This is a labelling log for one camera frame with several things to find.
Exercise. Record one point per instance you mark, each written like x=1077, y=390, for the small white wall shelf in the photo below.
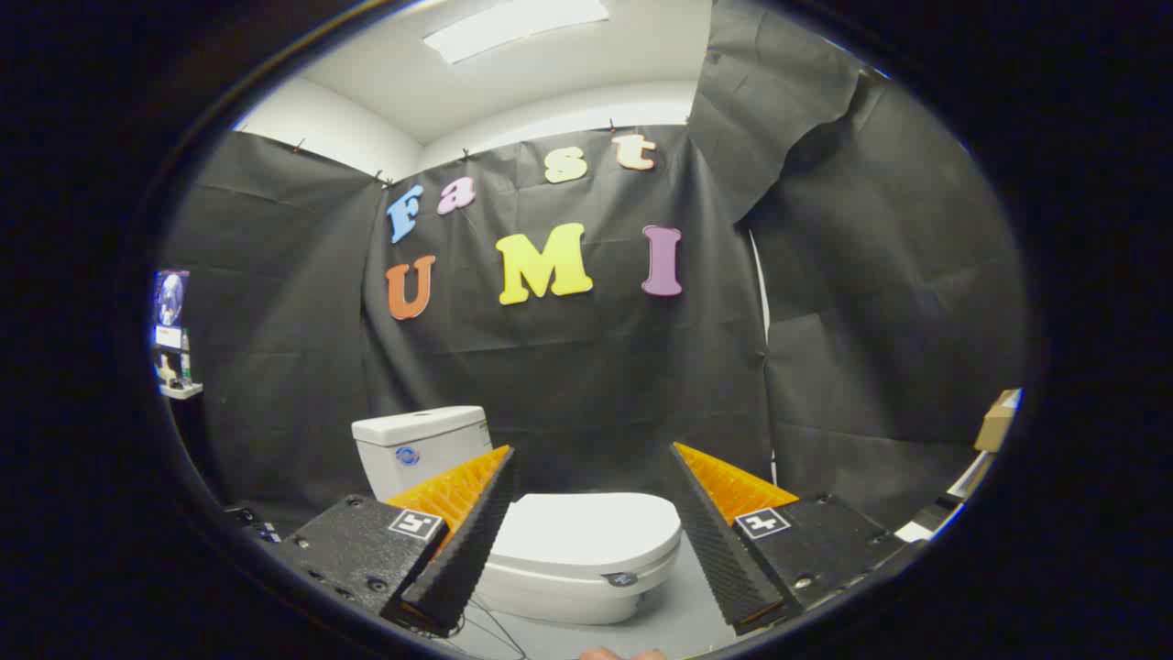
x=181, y=390

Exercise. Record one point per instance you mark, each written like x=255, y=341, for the rectangular ceiling light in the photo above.
x=513, y=26

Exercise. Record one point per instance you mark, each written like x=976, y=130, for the blue wall poster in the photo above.
x=170, y=298

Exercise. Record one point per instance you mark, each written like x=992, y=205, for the brown cardboard box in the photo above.
x=995, y=423

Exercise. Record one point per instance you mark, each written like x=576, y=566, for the black backdrop cloth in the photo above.
x=596, y=367

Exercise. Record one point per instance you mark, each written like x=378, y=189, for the white toilet lid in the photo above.
x=586, y=527

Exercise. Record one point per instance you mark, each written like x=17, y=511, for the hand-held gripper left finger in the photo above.
x=472, y=541

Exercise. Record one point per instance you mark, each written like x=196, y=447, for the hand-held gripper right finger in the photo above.
x=719, y=550

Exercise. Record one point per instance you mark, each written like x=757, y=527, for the white ceramic toilet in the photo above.
x=412, y=435

